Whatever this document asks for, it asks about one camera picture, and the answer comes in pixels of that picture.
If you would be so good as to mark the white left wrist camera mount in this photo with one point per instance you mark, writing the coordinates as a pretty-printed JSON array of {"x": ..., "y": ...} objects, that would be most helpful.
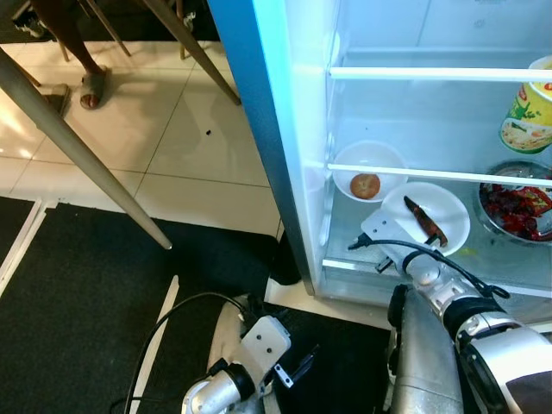
[{"x": 266, "y": 345}]

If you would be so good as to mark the round metal bowl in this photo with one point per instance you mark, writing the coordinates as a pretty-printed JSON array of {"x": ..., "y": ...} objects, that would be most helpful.
[{"x": 493, "y": 177}]

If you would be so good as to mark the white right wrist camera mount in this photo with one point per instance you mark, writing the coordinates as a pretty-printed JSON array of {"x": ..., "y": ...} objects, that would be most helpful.
[{"x": 384, "y": 228}]

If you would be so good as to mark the light wooden table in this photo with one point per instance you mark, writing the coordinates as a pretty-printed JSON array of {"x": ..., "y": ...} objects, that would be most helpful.
[{"x": 86, "y": 158}]

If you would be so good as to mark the dried red chili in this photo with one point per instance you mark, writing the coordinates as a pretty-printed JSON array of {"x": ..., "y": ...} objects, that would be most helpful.
[{"x": 421, "y": 217}]

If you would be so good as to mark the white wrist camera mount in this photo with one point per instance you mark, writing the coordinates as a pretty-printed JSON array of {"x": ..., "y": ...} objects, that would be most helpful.
[
  {"x": 384, "y": 228},
  {"x": 266, "y": 345}
]

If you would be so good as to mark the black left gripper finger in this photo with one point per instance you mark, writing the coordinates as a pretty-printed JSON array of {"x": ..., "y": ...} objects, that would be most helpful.
[{"x": 305, "y": 359}]

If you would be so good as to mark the glass fridge shelf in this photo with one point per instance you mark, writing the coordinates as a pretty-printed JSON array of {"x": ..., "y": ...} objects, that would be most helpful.
[
  {"x": 448, "y": 175},
  {"x": 414, "y": 74}
]

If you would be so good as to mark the round reddish brown food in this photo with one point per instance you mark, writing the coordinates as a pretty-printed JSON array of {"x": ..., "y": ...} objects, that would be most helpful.
[{"x": 365, "y": 186}]

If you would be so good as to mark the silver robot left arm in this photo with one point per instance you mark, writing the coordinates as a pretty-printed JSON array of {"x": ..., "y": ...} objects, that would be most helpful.
[{"x": 211, "y": 397}]

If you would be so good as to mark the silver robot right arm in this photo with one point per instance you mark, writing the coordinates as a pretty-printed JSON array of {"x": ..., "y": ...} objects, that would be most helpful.
[{"x": 509, "y": 371}]

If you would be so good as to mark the red food packets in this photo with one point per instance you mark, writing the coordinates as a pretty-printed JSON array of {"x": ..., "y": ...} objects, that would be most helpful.
[{"x": 513, "y": 211}]

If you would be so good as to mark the silver blue fridge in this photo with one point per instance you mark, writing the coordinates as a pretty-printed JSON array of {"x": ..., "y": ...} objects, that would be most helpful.
[{"x": 302, "y": 129}]

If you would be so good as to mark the small white bowl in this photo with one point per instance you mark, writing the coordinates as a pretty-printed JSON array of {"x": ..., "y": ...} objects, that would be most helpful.
[{"x": 379, "y": 158}]

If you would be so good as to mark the white round plate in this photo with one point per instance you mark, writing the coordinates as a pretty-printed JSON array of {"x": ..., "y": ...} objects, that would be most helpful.
[{"x": 453, "y": 211}]

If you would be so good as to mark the yellow instant noodle cup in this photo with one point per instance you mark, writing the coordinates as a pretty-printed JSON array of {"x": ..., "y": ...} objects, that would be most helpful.
[{"x": 528, "y": 121}]

